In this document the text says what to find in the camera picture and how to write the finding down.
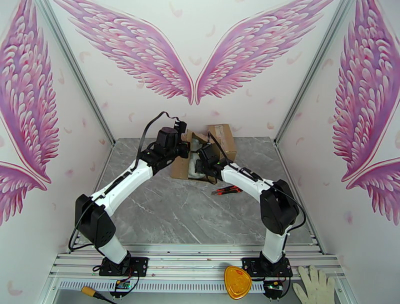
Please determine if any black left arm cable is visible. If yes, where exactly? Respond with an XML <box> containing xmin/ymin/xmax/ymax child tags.
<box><xmin>68</xmin><ymin>111</ymin><xmax>182</xmax><ymax>251</ymax></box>

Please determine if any orange black utility knife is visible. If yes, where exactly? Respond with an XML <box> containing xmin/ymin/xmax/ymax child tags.
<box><xmin>211</xmin><ymin>184</ymin><xmax>244</xmax><ymax>197</ymax></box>

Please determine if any brown cardboard express box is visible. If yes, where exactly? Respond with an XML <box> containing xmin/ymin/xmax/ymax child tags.
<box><xmin>207</xmin><ymin>123</ymin><xmax>238</xmax><ymax>163</ymax></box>
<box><xmin>170</xmin><ymin>128</ymin><xmax>209</xmax><ymax>181</ymax></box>

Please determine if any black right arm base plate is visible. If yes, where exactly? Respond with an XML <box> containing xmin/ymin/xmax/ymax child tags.
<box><xmin>242</xmin><ymin>256</ymin><xmax>294</xmax><ymax>279</ymax></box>

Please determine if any orange rounded plastic case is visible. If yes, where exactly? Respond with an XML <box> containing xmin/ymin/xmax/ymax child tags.
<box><xmin>223</xmin><ymin>265</ymin><xmax>253</xmax><ymax>300</ymax></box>

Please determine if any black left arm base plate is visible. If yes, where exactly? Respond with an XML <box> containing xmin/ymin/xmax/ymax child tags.
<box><xmin>98</xmin><ymin>256</ymin><xmax>149</xmax><ymax>277</ymax></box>

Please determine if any aluminium rail frame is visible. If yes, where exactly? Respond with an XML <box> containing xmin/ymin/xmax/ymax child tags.
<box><xmin>48</xmin><ymin>243</ymin><xmax>348</xmax><ymax>295</ymax></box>

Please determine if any aluminium corner post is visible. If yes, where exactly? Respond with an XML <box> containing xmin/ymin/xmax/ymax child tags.
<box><xmin>33</xmin><ymin>0</ymin><xmax>117</xmax><ymax>147</ymax></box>
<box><xmin>274</xmin><ymin>0</ymin><xmax>357</xmax><ymax>148</ymax></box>

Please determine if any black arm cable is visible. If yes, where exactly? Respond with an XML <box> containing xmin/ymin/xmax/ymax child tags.
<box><xmin>68</xmin><ymin>111</ymin><xmax>182</xmax><ymax>251</ymax></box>
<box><xmin>207</xmin><ymin>131</ymin><xmax>307</xmax><ymax>251</ymax></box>

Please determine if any white work glove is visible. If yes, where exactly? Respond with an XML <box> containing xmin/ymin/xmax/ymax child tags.
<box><xmin>292</xmin><ymin>264</ymin><xmax>337</xmax><ymax>304</ymax></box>

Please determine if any grey white husky plush toy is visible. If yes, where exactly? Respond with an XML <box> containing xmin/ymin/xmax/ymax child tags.
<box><xmin>187</xmin><ymin>138</ymin><xmax>205</xmax><ymax>180</ymax></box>

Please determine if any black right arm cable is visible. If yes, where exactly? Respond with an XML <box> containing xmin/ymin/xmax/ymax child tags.
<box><xmin>207</xmin><ymin>131</ymin><xmax>307</xmax><ymax>251</ymax></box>

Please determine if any yellow plug with black cable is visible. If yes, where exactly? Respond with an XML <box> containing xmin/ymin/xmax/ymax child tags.
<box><xmin>81</xmin><ymin>286</ymin><xmax>119</xmax><ymax>304</ymax></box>

